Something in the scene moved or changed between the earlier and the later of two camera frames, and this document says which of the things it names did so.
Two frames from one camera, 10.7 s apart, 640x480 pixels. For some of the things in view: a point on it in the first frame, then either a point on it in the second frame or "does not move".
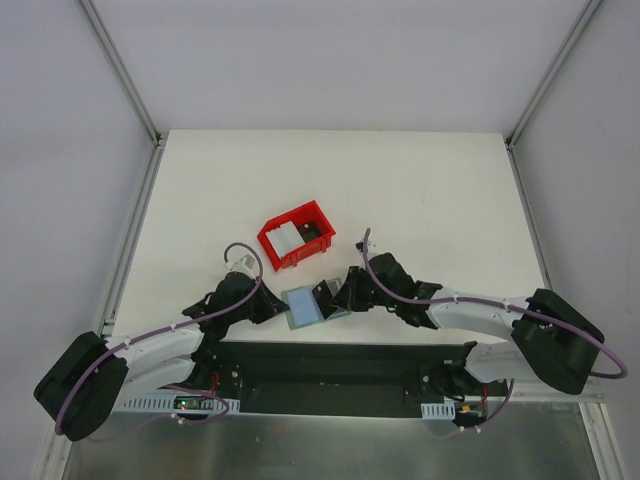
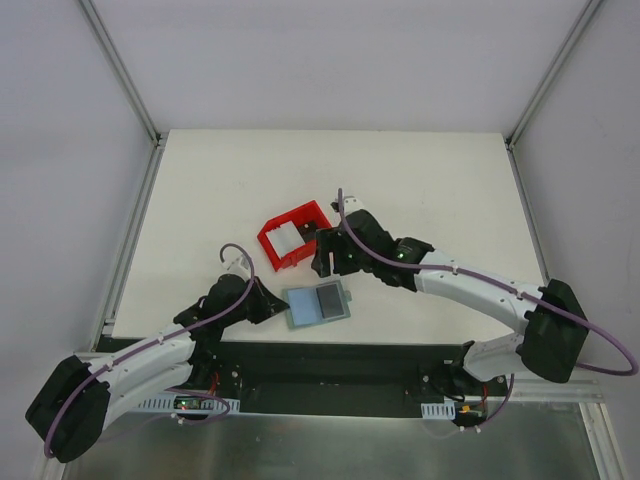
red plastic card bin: x=309 y=211 does not move
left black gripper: x=265 y=302 does not move
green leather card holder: x=302 y=308 does not move
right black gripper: x=357 y=290 to x=331 y=250
